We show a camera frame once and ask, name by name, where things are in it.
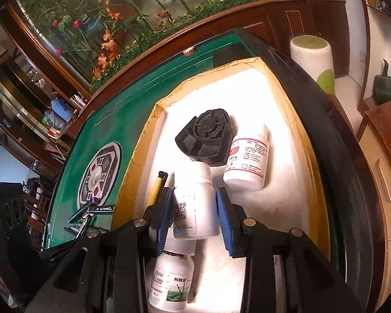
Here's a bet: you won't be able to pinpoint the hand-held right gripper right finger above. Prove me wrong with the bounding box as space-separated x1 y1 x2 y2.
216 187 375 313

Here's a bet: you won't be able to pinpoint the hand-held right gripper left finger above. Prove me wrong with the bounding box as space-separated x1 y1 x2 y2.
54 187 174 313

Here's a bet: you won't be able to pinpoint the white bottle grey print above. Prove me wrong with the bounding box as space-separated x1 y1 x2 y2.
173 162 220 239

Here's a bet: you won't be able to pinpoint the black marker white cap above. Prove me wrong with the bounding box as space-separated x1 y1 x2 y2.
87 204 115 213

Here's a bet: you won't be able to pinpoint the white foam box yellow tape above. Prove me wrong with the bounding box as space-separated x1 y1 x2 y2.
111 56 331 313

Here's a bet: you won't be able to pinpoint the black marker purple caps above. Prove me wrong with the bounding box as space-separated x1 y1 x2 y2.
68 196 100 224

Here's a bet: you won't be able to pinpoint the yellow pen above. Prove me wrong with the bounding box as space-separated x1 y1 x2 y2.
146 171 169 209

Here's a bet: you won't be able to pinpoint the white bottle green label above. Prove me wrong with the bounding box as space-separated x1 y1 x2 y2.
148 238 197 312

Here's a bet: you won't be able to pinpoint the white bottle red label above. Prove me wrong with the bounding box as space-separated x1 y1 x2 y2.
223 123 270 192

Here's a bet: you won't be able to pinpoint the clear silver pen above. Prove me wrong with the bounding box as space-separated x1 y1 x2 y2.
64 214 92 239

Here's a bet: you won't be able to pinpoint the round table control panel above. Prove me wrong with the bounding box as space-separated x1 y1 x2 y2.
76 142 122 211

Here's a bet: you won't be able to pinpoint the black round plastic part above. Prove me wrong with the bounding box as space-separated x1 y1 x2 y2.
175 108 238 167

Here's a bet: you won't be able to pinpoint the wooden shelf unit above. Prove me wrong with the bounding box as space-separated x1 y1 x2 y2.
0 49 92 177

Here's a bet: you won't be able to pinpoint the blue thermos jug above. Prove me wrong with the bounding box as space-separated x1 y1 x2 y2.
50 99 75 122

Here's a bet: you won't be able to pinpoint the wooden drawer cabinet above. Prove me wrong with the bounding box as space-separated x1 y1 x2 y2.
357 86 391 300

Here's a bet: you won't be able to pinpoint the white green stool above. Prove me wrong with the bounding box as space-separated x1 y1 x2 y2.
289 35 336 96

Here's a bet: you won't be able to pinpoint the dark green vase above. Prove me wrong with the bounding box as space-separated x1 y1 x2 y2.
374 59 391 105

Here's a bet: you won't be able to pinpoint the artificial flower display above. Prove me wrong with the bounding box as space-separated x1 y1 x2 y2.
7 0 268 92

